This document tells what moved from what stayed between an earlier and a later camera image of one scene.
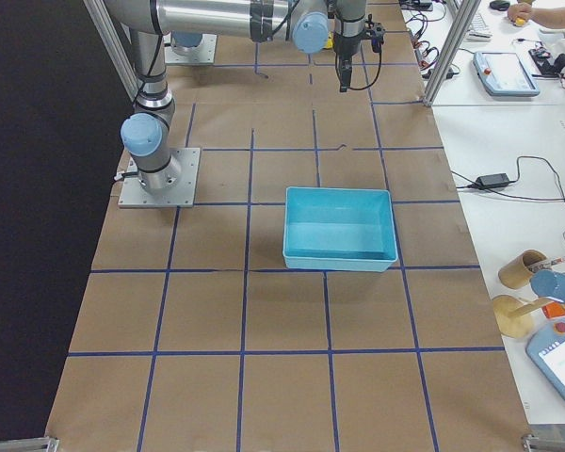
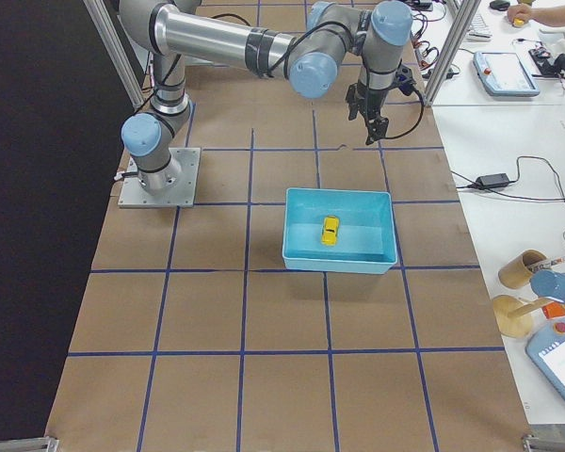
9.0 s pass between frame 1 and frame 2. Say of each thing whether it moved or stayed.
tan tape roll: stayed
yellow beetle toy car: moved
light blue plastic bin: stayed
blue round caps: stayed
